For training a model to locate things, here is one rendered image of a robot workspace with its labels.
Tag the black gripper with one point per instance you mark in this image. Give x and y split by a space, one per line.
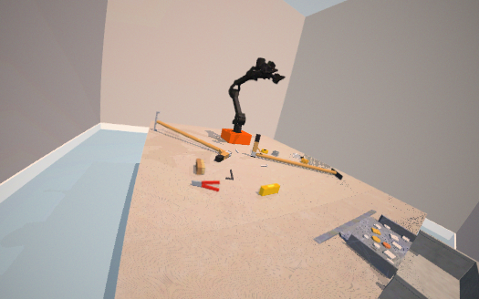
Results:
266 72

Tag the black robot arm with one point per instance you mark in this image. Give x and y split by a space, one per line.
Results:
252 74

